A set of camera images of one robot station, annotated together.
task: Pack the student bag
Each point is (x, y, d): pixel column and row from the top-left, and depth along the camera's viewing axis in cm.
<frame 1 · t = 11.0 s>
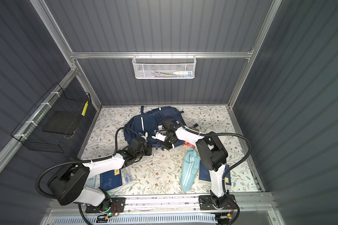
left hand: (151, 145, 90), fingers closed
right hand: (164, 145, 94), fingers closed
navy blue student backpack: (147, 122, 110), point 2 cm above the table
light blue pencil pouch: (189, 168, 84), point 4 cm above the table
clear plastic ruler set: (127, 175, 84), on the table

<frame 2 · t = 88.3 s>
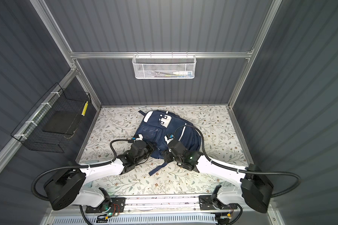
left hand: (158, 143, 85), fingers closed
right hand: (165, 152, 80), fingers open
navy blue student backpack: (156, 126, 95), point 12 cm above the table
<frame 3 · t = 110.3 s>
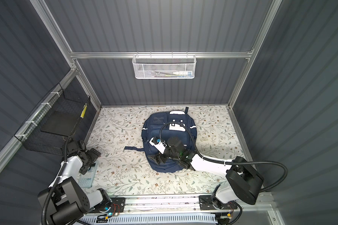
left hand: (90, 160, 85), fingers open
right hand: (153, 150, 78), fingers open
navy blue student backpack: (151, 127, 93), point 13 cm above the table
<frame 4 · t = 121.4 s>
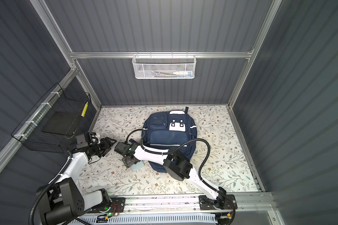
left hand: (112, 143, 86), fingers open
right hand: (134, 160, 91), fingers open
light green calculator: (134, 167, 86), point 2 cm above the table
